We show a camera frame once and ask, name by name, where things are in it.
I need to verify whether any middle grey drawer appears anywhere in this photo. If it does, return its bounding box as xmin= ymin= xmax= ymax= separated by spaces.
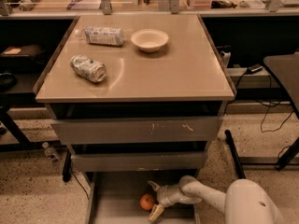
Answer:
xmin=71 ymin=141 xmax=207 ymax=172

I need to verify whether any open bottom drawer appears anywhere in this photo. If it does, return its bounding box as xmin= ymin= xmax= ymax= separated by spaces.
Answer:
xmin=85 ymin=170 xmax=201 ymax=224

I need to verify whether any black table leg bar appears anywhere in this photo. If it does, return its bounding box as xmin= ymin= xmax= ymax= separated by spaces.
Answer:
xmin=224 ymin=130 xmax=246 ymax=179

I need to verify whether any black floor cable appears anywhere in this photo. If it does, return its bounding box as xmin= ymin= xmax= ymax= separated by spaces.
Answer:
xmin=70 ymin=167 xmax=91 ymax=202

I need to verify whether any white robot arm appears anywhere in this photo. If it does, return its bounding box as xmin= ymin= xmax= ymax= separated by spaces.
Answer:
xmin=149 ymin=175 xmax=285 ymax=224

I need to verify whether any top grey drawer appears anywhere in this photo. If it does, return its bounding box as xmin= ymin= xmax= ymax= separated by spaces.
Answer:
xmin=46 ymin=101 xmax=225 ymax=145

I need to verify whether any white paper bowl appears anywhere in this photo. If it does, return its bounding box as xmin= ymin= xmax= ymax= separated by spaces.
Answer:
xmin=131 ymin=29 xmax=169 ymax=53

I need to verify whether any clear plastic water bottle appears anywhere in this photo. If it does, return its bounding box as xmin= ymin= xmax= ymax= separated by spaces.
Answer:
xmin=75 ymin=26 xmax=124 ymax=46

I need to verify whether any crushed silver can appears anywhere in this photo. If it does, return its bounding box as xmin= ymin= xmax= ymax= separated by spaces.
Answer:
xmin=70 ymin=55 xmax=107 ymax=83

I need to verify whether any black power adapter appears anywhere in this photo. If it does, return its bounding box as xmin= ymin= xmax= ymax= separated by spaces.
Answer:
xmin=246 ymin=64 xmax=263 ymax=75

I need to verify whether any grey drawer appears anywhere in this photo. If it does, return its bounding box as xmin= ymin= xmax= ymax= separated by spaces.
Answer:
xmin=46 ymin=101 xmax=225 ymax=145
xmin=71 ymin=141 xmax=207 ymax=172

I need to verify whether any grey drawer cabinet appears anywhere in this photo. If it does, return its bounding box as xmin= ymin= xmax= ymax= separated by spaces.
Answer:
xmin=33 ymin=14 xmax=237 ymax=224

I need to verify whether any orange fruit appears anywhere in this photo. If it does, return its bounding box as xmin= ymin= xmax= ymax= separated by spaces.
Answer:
xmin=139 ymin=193 xmax=155 ymax=211

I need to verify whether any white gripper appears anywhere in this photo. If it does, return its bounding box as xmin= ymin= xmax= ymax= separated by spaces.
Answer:
xmin=148 ymin=181 xmax=202 ymax=222

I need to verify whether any small bottle on floor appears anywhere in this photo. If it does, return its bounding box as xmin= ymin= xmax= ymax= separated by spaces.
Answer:
xmin=42 ymin=142 xmax=61 ymax=162

